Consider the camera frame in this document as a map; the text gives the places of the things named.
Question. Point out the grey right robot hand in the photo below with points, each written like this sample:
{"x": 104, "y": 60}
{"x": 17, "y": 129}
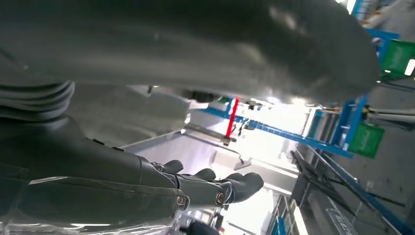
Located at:
{"x": 162, "y": 39}

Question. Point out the blue rack with green bins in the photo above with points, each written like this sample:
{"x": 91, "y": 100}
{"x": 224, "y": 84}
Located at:
{"x": 285, "y": 133}

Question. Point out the blue metal shelf rack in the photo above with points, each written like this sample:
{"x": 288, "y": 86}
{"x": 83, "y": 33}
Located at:
{"x": 363, "y": 193}

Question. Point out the green plastic bin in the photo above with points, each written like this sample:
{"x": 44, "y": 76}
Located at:
{"x": 366, "y": 141}
{"x": 397, "y": 56}

